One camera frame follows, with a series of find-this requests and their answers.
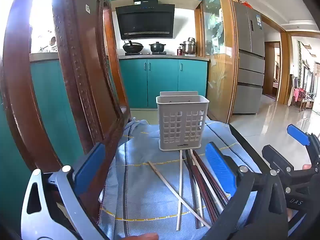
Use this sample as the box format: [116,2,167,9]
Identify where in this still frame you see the gas stove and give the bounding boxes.
[124,51,167,56]

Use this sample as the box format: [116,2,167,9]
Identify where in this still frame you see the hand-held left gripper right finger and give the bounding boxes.
[200,141,289,240]

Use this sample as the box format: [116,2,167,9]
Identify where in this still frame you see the carved wooden chair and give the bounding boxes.
[0,0,132,230]

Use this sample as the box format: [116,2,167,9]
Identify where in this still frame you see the chopsticks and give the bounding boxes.
[190,149,224,214]

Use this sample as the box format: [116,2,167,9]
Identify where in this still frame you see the light wooden chopstick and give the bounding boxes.
[176,149,184,231]
[148,161,212,229]

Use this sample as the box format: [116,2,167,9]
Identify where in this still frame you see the person's left hand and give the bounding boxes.
[120,232,159,240]

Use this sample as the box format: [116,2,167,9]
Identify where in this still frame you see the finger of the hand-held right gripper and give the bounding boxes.
[287,124,320,173]
[262,144,313,178]

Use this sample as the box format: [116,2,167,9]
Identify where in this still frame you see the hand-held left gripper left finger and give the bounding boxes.
[21,142,108,240]

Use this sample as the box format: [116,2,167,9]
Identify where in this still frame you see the teal base cabinets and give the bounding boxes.
[30,58,208,170]

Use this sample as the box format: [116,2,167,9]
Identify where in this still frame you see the dark red-brown chopstick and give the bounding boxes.
[194,150,230,203]
[191,152,220,224]
[186,151,200,205]

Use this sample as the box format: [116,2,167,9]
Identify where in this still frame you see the wooden framed glass door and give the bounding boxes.
[195,0,240,125]

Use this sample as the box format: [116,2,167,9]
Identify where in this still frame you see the black range hood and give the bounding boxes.
[115,0,175,40]

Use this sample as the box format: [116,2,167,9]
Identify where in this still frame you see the steel stock pot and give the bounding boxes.
[180,37,198,54]

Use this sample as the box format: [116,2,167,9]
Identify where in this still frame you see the black chopstick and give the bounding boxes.
[182,150,202,229]

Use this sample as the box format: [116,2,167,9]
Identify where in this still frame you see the wooden door frame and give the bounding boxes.
[260,12,293,105]

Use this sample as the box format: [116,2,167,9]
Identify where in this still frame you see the white plastic utensil basket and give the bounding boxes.
[156,91,210,152]

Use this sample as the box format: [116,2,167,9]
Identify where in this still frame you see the black lidded pot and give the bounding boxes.
[149,42,167,53]

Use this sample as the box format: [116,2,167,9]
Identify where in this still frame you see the blue striped cloth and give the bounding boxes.
[99,119,255,240]

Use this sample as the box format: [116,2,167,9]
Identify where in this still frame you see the black wok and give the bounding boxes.
[122,40,144,54]

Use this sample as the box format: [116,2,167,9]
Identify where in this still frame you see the grey refrigerator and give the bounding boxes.
[232,1,266,116]

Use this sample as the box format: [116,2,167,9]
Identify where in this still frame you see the grey kitchen countertop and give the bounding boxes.
[29,52,210,62]

